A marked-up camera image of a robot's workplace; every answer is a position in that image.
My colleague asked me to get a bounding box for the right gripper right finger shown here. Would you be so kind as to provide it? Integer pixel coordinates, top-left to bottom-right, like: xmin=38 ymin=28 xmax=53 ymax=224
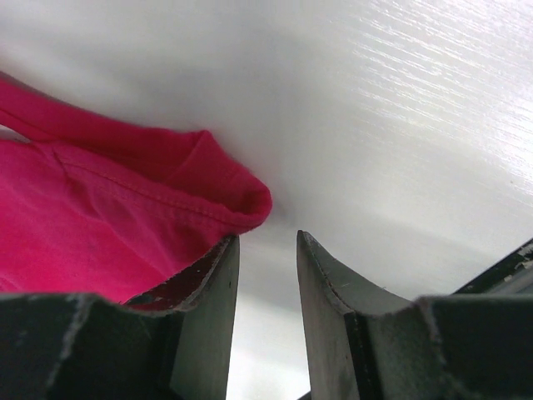
xmin=296 ymin=231 xmax=532 ymax=399

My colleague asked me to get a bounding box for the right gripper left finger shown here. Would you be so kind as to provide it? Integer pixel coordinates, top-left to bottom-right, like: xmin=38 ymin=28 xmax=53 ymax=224
xmin=1 ymin=237 xmax=240 ymax=399

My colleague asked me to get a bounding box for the pink t shirt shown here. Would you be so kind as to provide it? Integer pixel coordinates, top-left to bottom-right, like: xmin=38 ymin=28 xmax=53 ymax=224
xmin=1 ymin=78 xmax=272 ymax=303

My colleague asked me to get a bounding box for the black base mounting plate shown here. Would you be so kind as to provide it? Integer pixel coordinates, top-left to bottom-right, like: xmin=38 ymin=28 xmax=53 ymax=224
xmin=455 ymin=240 xmax=532 ymax=295

